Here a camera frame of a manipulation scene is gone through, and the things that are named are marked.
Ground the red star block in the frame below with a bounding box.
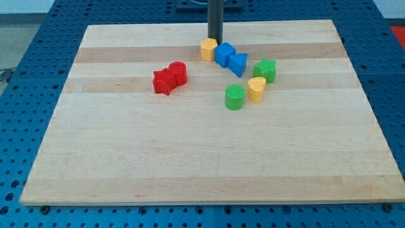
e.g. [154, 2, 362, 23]
[153, 68, 177, 96]

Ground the yellow heart block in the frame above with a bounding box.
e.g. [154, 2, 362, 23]
[247, 77, 266, 103]

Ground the green star block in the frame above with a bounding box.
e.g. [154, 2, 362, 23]
[252, 58, 277, 83]

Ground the green cylinder block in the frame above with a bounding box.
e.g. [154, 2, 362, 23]
[225, 84, 245, 111]

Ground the red cylinder block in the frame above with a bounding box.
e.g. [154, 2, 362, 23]
[168, 61, 188, 86]

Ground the wooden board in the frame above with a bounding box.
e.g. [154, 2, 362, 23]
[20, 20, 404, 206]

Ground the blue triangle block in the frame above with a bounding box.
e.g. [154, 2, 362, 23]
[228, 53, 248, 78]

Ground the blue cube block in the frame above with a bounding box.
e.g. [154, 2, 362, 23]
[215, 42, 236, 68]

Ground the yellow hexagon block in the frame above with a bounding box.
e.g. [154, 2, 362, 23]
[200, 38, 218, 61]

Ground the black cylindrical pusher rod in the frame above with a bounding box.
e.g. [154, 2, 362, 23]
[208, 0, 223, 45]

